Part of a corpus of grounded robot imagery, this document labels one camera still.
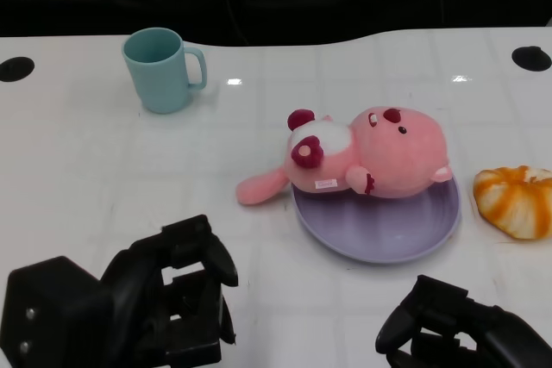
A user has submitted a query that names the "teal plastic mug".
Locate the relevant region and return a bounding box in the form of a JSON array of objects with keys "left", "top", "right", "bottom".
[{"left": 121, "top": 27, "right": 208, "bottom": 115}]

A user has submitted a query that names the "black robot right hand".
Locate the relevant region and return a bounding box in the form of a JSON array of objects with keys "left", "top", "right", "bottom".
[{"left": 374, "top": 274, "right": 552, "bottom": 368}]

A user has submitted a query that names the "lavender plastic plate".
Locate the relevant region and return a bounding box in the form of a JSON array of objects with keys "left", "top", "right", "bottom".
[{"left": 291, "top": 173, "right": 462, "bottom": 265}]

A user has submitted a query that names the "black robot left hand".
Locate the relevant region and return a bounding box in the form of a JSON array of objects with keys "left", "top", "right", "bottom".
[{"left": 0, "top": 214, "right": 240, "bottom": 368}]

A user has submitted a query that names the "orange white striped bun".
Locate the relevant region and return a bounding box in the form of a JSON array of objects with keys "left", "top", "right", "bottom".
[{"left": 473, "top": 165, "right": 552, "bottom": 242}]

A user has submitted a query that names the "black round table grommet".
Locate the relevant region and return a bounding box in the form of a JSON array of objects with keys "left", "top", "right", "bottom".
[
  {"left": 511, "top": 45, "right": 552, "bottom": 71},
  {"left": 0, "top": 56, "right": 35, "bottom": 83}
]

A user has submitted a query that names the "pink plush beaver doll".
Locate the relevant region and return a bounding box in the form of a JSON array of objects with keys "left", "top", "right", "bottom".
[{"left": 235, "top": 107, "right": 453, "bottom": 206}]

